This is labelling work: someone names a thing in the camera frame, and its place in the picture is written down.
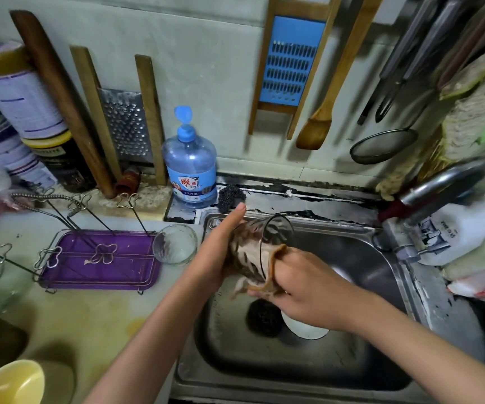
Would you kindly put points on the white plate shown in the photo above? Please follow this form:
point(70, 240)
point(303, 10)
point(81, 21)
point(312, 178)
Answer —
point(303, 329)

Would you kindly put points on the wooden spatula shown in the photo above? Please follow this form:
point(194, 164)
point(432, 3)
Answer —
point(331, 96)

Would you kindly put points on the beige dish cloth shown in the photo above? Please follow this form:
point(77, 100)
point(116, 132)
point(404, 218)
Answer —
point(255, 265)

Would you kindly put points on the stack of labelled tin cans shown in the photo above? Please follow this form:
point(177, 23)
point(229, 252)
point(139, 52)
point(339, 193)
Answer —
point(19, 118)

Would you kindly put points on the person's left forearm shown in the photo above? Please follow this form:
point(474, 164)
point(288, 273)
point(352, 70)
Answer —
point(146, 349)

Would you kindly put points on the person's left hand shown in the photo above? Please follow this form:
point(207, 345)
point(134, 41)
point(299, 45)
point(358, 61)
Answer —
point(213, 248)

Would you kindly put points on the wooden rolling pin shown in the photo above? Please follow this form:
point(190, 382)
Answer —
point(61, 101)

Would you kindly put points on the pink and white plastic bag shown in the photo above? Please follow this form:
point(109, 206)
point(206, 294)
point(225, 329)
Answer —
point(482, 283)

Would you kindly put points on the person's right forearm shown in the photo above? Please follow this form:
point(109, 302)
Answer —
point(444, 357)

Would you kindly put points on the white spray bottle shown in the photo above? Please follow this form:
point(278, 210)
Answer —
point(470, 223)

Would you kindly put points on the red container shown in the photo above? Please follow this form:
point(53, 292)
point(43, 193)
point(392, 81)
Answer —
point(394, 210)

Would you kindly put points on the mesh strainer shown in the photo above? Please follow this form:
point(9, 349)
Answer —
point(383, 147)

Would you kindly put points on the yellow mug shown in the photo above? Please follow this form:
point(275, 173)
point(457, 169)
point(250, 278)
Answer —
point(7, 384)

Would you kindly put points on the small blue water bottle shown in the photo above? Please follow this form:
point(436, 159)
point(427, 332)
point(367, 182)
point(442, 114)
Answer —
point(190, 168)

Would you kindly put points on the metal peeler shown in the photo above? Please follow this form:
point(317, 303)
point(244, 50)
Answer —
point(398, 54)
point(428, 50)

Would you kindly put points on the purple plastic tray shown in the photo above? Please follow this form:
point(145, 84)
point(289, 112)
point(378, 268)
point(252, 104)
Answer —
point(129, 265)

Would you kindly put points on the stainless steel sink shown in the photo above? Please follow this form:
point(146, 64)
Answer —
point(360, 366)

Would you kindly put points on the metal faucet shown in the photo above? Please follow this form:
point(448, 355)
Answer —
point(444, 182)

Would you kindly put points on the person's right hand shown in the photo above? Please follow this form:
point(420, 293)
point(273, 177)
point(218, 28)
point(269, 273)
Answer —
point(318, 290)

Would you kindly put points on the hanging loofah sponge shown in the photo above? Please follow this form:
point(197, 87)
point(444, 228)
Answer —
point(474, 122)

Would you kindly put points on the wooden slicer with blue blade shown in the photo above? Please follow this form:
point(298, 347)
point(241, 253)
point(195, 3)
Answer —
point(291, 59)

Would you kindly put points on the wooden framed metal grater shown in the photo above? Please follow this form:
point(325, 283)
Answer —
point(126, 122)

